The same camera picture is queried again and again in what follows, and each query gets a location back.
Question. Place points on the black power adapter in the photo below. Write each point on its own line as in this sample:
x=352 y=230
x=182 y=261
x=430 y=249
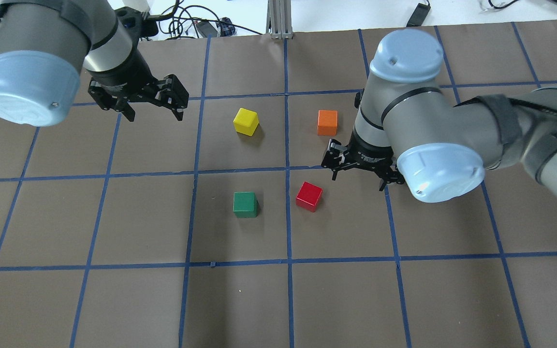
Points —
x=419 y=15

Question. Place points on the green wooden block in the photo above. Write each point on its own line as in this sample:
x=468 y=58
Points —
x=245 y=204

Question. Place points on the yellow wooden block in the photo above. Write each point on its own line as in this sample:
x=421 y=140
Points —
x=246 y=122

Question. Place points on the orange wooden block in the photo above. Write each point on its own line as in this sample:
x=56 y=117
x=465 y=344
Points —
x=327 y=123

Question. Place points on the red wooden block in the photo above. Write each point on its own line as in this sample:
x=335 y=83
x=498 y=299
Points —
x=309 y=196

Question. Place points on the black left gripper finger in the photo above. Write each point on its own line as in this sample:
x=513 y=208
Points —
x=168 y=93
x=106 y=101

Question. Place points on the brown grid table mat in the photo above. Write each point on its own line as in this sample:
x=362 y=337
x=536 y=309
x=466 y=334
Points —
x=117 y=234

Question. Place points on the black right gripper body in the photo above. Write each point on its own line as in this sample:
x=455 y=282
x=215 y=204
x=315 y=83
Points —
x=368 y=154

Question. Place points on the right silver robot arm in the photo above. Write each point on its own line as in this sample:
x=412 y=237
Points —
x=406 y=132

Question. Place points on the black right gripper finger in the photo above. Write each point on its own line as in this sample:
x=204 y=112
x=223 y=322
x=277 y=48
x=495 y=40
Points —
x=389 y=175
x=336 y=158

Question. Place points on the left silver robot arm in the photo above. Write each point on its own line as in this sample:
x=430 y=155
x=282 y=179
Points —
x=45 y=45

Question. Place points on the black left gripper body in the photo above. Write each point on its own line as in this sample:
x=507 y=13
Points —
x=123 y=76

